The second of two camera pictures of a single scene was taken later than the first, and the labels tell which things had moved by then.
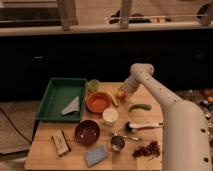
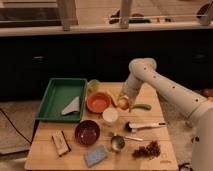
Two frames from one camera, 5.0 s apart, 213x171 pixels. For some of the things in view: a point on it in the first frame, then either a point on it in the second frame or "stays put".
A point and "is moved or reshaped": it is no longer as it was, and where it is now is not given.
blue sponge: x=93 y=156 stays put
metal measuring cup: x=118 y=141 stays put
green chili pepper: x=141 y=107 stays put
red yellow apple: x=120 y=95 is moved or reshaped
